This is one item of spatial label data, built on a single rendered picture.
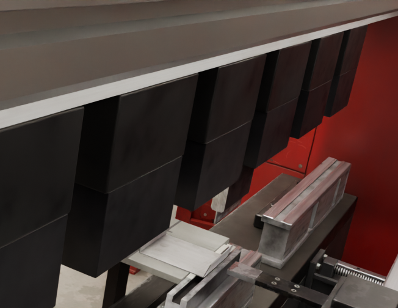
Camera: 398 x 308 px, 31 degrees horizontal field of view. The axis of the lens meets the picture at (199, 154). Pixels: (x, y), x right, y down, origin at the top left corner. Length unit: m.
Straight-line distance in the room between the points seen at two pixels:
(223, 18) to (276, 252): 1.26
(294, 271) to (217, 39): 1.26
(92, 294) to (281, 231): 1.64
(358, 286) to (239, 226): 0.55
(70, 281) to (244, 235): 1.58
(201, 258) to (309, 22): 0.88
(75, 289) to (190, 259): 1.90
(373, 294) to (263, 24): 0.87
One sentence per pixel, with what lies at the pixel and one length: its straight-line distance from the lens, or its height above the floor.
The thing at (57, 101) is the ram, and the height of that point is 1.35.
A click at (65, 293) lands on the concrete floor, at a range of 2.93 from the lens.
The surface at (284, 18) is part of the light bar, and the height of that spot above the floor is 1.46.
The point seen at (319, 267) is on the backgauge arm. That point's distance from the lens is 1.51.
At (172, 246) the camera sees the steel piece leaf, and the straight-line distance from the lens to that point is 1.11.
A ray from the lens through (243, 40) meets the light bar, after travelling 0.17.
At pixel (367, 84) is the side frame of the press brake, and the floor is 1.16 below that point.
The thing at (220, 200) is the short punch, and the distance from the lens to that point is 1.00.
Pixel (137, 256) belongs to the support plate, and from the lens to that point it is 1.06.
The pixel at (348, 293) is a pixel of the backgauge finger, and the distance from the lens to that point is 1.02.
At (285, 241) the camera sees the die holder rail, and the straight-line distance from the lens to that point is 1.40.
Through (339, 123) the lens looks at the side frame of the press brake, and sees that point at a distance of 1.87.
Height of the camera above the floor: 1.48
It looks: 18 degrees down
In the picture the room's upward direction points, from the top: 11 degrees clockwise
